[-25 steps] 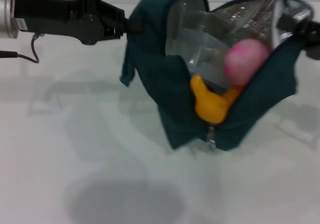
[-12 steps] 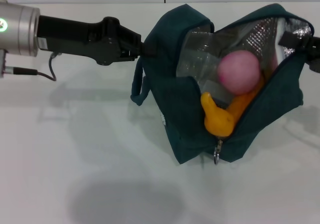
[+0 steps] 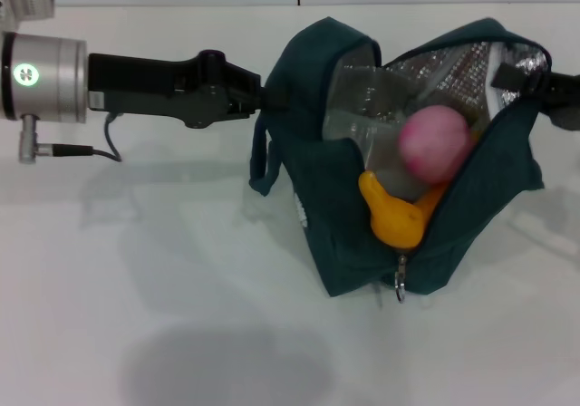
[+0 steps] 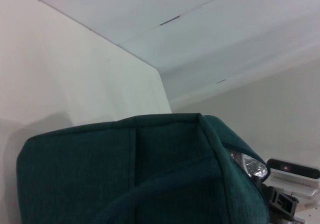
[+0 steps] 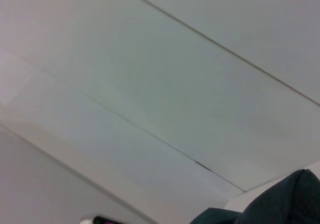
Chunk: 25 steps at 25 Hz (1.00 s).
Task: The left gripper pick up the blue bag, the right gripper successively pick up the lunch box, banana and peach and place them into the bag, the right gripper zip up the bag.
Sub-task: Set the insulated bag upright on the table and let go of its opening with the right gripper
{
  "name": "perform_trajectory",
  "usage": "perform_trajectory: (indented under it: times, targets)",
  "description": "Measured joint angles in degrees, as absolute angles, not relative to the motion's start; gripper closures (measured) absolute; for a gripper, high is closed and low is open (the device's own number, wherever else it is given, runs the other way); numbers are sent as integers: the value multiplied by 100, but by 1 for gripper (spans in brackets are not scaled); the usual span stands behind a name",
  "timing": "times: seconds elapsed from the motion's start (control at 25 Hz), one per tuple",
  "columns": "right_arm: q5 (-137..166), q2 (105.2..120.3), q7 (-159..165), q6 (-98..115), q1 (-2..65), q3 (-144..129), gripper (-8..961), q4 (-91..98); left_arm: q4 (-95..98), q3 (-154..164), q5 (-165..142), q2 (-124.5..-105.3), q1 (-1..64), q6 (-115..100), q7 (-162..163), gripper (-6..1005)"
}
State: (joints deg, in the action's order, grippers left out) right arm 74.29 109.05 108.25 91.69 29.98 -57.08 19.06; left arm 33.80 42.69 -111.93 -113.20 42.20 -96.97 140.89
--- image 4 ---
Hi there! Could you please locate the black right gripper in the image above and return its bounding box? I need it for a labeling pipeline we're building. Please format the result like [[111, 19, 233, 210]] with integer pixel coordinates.
[[259, 183, 300, 220]]

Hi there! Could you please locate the dark teal insulated lunch bag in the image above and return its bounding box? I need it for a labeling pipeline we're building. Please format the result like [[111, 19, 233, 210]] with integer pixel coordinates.
[[16, 112, 272, 224]]

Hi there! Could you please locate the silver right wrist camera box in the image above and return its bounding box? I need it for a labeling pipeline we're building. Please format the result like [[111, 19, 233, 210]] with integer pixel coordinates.
[[266, 158, 320, 199]]

